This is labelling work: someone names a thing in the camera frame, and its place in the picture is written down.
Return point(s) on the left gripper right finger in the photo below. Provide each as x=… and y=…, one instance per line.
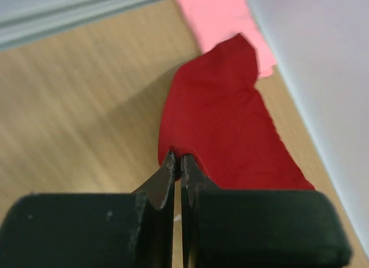
x=257, y=228

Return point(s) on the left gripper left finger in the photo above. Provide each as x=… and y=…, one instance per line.
x=94, y=230

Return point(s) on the dark red t-shirt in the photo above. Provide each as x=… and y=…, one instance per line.
x=214, y=112

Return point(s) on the folded pink t-shirt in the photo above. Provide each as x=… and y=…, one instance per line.
x=214, y=21

